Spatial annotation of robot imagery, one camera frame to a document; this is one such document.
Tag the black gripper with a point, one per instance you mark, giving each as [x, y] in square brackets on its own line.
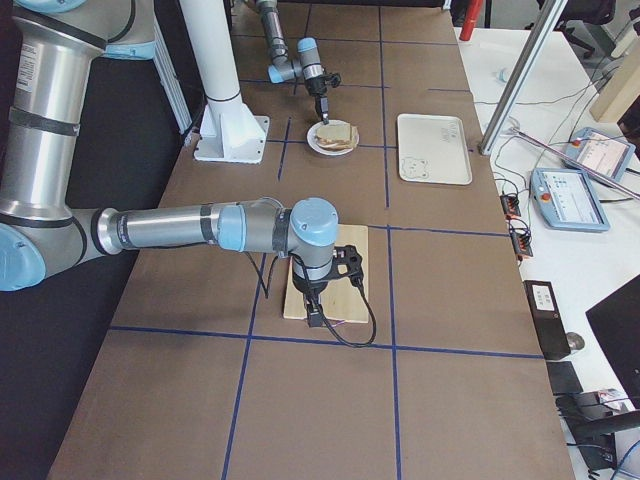
[318, 88]
[307, 287]

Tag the brown bread slice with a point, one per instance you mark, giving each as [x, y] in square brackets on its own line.
[334, 133]

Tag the white round plate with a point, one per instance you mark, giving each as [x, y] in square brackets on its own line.
[311, 140]

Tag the bread slice on plate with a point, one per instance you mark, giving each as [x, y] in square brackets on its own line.
[337, 147]

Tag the wooden cutting board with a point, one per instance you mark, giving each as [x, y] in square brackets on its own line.
[341, 301]

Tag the cream bear tray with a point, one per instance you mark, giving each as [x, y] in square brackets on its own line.
[432, 149]

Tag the red cylinder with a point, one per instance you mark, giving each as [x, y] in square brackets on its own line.
[471, 18]

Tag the orange black adapter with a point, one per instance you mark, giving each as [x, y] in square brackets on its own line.
[521, 242]
[510, 205]

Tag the black box with label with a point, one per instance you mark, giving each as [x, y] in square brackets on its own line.
[546, 319]

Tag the near teach pendant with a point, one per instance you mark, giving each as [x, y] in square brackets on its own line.
[567, 201]

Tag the teach pendant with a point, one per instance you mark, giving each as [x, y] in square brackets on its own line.
[567, 201]
[608, 155]

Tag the far teach pendant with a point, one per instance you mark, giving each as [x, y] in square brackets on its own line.
[608, 155]

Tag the black monitor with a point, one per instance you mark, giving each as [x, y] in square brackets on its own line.
[615, 323]

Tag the white pedestal column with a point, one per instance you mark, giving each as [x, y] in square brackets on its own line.
[229, 131]

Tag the aluminium frame post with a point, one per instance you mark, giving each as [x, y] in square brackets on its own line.
[542, 28]

